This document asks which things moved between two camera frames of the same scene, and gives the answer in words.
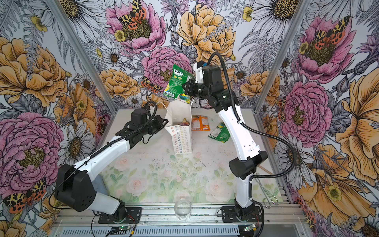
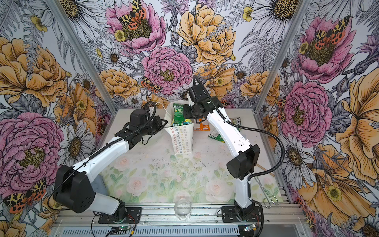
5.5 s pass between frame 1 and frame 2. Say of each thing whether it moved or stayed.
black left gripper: stayed
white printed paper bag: stayed
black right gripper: moved
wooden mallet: stayed
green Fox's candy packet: moved
